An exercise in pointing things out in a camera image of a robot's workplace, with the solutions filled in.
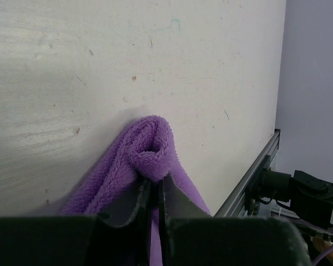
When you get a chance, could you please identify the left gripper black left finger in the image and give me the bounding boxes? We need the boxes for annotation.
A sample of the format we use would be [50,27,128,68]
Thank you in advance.
[0,180,152,265]

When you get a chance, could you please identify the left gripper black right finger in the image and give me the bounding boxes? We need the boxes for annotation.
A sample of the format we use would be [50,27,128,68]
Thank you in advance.
[159,176,311,265]

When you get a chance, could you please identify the black purple microfiber towel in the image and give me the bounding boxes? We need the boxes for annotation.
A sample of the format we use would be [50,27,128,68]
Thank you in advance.
[62,116,209,265]

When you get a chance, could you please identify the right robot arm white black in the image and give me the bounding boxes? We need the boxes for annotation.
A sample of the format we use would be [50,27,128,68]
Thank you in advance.
[249,170,333,229]

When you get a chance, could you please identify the aluminium mounting rail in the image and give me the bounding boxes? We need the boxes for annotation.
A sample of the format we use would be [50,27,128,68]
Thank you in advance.
[214,129,281,217]

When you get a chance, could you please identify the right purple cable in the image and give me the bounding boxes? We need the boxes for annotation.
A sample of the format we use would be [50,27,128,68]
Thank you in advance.
[294,218,333,266]

